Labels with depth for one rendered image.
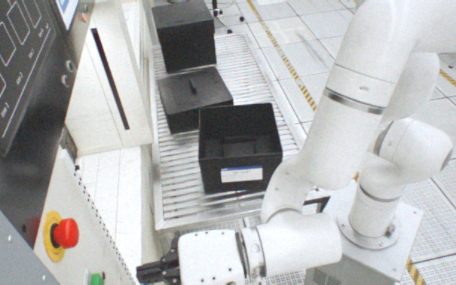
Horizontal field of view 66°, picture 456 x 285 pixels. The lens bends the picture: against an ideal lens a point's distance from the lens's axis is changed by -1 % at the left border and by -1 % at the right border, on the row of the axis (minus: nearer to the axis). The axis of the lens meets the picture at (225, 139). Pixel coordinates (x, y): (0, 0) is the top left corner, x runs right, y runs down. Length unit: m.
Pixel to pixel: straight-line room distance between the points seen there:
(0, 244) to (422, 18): 0.54
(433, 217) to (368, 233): 1.20
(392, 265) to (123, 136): 0.95
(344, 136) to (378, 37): 0.14
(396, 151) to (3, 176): 0.78
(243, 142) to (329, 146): 0.93
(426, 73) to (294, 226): 0.37
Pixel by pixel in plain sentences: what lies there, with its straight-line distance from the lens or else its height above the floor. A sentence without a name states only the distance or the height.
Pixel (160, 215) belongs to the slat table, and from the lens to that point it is 1.25.
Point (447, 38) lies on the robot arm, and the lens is 0.60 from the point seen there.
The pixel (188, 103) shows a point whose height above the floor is 0.86.
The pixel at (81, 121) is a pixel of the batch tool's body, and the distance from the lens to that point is 1.29.
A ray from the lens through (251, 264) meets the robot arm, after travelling 0.59.
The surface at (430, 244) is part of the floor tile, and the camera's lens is 2.23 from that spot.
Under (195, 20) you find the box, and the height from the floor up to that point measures 1.01.
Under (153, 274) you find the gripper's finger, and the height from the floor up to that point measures 1.21.
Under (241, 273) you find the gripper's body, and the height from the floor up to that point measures 1.22.
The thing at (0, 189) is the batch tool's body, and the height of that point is 1.49.
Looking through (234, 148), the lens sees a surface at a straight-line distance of 1.41.
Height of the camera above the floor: 1.75
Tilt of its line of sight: 42 degrees down
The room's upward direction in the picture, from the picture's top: 6 degrees counter-clockwise
